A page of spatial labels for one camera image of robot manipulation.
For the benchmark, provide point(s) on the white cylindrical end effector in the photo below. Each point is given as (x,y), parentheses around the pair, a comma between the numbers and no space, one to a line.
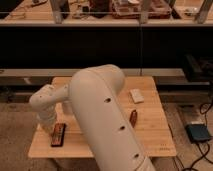
(47,118)

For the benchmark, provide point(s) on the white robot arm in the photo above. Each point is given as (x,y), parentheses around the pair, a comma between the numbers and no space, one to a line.
(92,95)

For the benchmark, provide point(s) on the white paper cup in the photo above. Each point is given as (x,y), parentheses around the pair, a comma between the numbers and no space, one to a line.
(67,110)

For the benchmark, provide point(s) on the small red brown object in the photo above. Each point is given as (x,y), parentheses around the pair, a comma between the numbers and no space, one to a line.
(133,118)

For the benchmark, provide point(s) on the white flat block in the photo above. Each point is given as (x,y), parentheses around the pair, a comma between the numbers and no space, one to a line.
(136,96)

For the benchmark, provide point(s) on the wooden table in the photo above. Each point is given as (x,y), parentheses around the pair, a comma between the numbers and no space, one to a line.
(151,128)

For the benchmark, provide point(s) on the background shelf with clutter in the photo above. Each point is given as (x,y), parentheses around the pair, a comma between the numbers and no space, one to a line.
(106,13)

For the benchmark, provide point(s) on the blue foot pedal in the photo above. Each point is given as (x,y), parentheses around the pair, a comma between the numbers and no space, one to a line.
(198,133)

